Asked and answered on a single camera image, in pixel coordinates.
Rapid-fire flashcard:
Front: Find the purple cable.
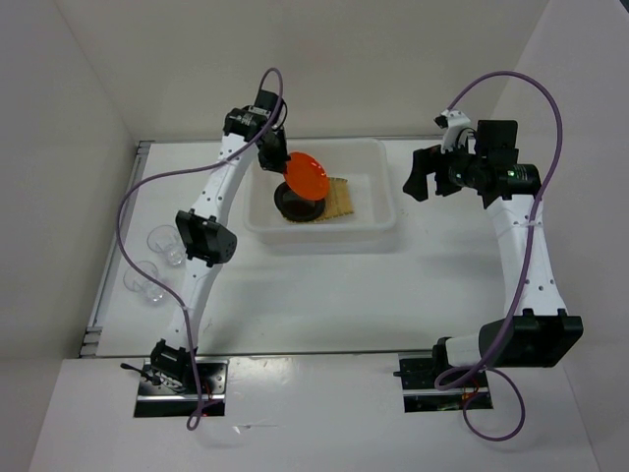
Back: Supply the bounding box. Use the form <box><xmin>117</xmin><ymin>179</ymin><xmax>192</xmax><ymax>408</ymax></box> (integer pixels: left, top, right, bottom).
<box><xmin>433</xmin><ymin>71</ymin><xmax>563</xmax><ymax>442</ymax></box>
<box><xmin>116</xmin><ymin>67</ymin><xmax>287</xmax><ymax>430</ymax></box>

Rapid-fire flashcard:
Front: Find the black round plate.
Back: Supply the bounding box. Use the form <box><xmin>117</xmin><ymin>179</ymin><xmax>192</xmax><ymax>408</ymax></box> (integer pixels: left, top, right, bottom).
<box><xmin>273</xmin><ymin>182</ymin><xmax>325</xmax><ymax>223</ymax></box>

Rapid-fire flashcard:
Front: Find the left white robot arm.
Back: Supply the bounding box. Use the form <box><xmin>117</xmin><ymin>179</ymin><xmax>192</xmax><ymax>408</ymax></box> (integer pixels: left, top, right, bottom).
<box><xmin>150</xmin><ymin>89</ymin><xmax>290</xmax><ymax>393</ymax></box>

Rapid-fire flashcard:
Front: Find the translucent plastic bin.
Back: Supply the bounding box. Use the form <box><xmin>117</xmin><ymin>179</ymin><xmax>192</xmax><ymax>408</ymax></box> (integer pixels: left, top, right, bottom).
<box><xmin>244</xmin><ymin>138</ymin><xmax>396</xmax><ymax>245</ymax></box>

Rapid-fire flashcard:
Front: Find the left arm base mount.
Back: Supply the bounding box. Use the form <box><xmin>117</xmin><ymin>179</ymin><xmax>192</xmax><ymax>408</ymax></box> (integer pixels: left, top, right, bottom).
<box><xmin>120</xmin><ymin>358</ymin><xmax>228</xmax><ymax>418</ymax></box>

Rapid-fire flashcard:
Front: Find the clear plastic cup lower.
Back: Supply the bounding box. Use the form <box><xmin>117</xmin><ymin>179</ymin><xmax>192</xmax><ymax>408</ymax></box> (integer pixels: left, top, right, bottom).
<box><xmin>123</xmin><ymin>261</ymin><xmax>165</xmax><ymax>305</ymax></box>

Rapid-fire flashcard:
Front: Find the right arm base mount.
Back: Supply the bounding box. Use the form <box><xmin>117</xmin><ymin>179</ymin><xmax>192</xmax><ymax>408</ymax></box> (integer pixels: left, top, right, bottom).
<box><xmin>393</xmin><ymin>351</ymin><xmax>493</xmax><ymax>413</ymax></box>

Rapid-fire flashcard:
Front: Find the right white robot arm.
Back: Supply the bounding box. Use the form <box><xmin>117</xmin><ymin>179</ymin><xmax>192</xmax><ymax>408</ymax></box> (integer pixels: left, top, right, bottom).
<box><xmin>403</xmin><ymin>111</ymin><xmax>584</xmax><ymax>386</ymax></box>

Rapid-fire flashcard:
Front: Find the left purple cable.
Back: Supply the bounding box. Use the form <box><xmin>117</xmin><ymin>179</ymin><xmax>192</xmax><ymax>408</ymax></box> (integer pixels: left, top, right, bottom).
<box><xmin>116</xmin><ymin>67</ymin><xmax>287</xmax><ymax>430</ymax></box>

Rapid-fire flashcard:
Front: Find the orange plastic plate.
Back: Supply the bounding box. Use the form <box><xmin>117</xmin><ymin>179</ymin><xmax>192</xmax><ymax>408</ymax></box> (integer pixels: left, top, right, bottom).
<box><xmin>284</xmin><ymin>151</ymin><xmax>330</xmax><ymax>201</ymax></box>

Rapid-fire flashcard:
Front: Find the clear plastic cup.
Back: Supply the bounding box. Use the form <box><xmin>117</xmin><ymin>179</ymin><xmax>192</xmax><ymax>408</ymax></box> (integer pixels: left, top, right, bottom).
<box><xmin>123</xmin><ymin>261</ymin><xmax>165</xmax><ymax>305</ymax></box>
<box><xmin>146</xmin><ymin>225</ymin><xmax>186</xmax><ymax>267</ymax></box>

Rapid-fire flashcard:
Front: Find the woven bamboo basket tray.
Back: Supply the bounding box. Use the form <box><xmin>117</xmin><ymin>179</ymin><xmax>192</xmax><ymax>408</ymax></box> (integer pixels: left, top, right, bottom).
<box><xmin>306</xmin><ymin>178</ymin><xmax>354</xmax><ymax>223</ymax></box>

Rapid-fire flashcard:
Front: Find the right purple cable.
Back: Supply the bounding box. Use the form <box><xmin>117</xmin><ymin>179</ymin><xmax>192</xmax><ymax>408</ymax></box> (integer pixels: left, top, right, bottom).
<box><xmin>433</xmin><ymin>71</ymin><xmax>563</xmax><ymax>442</ymax></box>

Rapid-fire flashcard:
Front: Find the clear plastic cup upper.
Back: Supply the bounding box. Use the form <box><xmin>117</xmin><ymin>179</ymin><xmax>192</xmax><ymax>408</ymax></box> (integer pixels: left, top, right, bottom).
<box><xmin>146</xmin><ymin>225</ymin><xmax>186</xmax><ymax>267</ymax></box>

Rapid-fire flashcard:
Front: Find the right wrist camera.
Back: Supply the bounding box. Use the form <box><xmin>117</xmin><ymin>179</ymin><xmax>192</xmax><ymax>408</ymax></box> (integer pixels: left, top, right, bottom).
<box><xmin>433</xmin><ymin>109</ymin><xmax>472</xmax><ymax>153</ymax></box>

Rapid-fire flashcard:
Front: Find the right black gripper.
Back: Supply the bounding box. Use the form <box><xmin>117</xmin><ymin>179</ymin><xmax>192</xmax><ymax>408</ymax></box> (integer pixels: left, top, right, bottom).
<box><xmin>403</xmin><ymin>135</ymin><xmax>486</xmax><ymax>201</ymax></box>

